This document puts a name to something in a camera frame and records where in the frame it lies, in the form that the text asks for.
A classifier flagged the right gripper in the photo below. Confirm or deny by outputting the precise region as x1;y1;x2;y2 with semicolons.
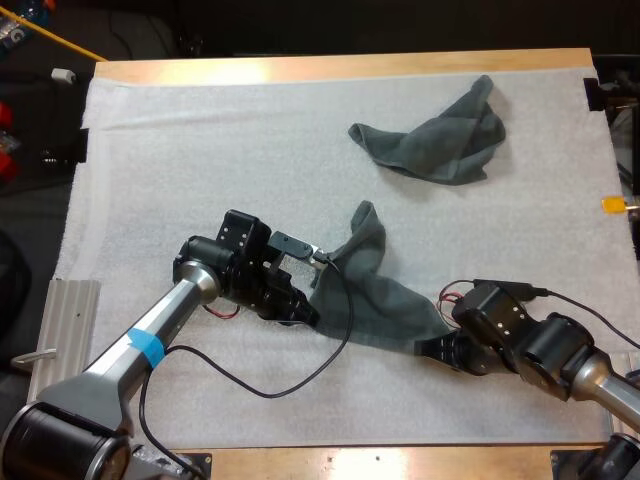
415;281;540;377

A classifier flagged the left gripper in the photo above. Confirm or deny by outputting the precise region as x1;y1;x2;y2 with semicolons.
231;258;322;327

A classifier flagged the grey-green towel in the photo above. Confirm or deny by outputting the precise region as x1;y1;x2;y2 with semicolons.
347;74;507;187
308;199;451;359

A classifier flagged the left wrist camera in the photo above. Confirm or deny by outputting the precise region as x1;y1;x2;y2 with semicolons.
269;230;329;269

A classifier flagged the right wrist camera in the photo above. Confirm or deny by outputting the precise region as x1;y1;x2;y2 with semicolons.
472;278;549;302

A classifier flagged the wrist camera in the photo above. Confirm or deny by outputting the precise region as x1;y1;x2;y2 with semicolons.
269;230;329;269
472;278;549;302

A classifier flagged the black cable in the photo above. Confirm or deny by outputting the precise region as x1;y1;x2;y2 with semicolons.
138;252;356;480
528;286;640;349

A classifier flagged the ribbed aluminium rail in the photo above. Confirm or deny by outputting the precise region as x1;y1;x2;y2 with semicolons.
26;279;103;405

